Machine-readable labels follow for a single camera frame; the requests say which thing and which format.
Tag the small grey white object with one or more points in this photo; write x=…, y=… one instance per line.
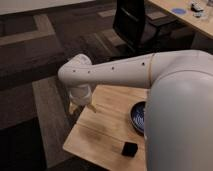
x=198, y=11

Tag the dark blue patterned bowl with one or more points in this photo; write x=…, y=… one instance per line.
x=137, y=116

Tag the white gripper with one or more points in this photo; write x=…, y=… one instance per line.
x=81, y=96

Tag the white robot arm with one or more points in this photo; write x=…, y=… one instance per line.
x=178, y=128

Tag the blue round disc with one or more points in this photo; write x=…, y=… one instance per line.
x=178, y=11

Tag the black office chair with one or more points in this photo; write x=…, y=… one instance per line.
x=140, y=25

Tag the small black cube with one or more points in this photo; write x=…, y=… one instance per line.
x=129, y=149

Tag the light wooden desk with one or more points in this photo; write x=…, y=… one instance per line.
x=203, y=24

